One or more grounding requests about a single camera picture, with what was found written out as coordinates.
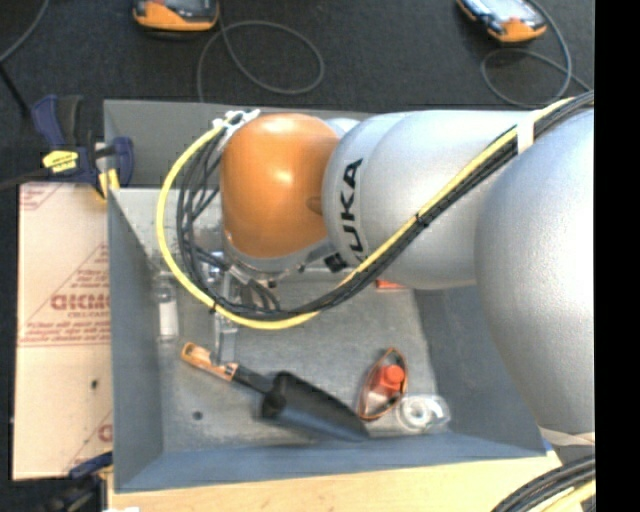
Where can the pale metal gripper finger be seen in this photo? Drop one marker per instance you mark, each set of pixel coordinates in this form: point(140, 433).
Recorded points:
point(218, 337)
point(230, 342)

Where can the clear round plastic object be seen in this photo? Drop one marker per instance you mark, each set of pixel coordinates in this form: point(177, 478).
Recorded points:
point(422, 414)

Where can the orange and black small tool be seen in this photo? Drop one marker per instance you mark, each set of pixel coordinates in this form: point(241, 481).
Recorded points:
point(205, 361)

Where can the brown cardboard board, red print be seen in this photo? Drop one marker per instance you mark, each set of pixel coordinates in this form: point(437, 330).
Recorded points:
point(60, 280)

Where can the clear glass bottle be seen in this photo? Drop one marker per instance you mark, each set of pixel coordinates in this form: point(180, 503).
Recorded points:
point(167, 312)

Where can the small bottle with red cap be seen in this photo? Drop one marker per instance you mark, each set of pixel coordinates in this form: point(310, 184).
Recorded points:
point(390, 379)

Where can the black oblong object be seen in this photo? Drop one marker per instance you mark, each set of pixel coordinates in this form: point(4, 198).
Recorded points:
point(315, 407)

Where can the small orange object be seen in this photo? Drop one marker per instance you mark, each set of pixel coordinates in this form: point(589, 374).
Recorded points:
point(387, 284)

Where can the grey metal bin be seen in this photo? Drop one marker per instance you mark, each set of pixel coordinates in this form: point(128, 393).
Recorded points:
point(310, 345)

